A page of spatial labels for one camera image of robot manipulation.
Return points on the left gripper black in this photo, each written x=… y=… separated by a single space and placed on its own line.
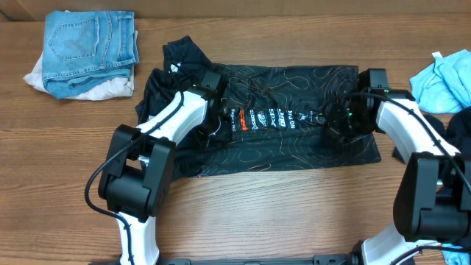
x=225 y=132

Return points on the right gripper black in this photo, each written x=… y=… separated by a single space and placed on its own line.
x=332 y=129

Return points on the black orange-patterned cycling jersey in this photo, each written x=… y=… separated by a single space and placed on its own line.
x=272 y=119

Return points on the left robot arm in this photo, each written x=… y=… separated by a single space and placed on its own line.
x=136 y=176

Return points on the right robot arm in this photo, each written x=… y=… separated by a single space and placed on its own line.
x=432 y=205

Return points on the light blue t-shirt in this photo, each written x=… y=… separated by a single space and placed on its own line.
x=444 y=86

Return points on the plain black garment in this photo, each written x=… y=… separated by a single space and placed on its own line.
x=457 y=132

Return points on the folded blue denim jeans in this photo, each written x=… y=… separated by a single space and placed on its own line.
x=108 y=18

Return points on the folded white cloth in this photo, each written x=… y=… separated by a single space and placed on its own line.
x=106 y=90

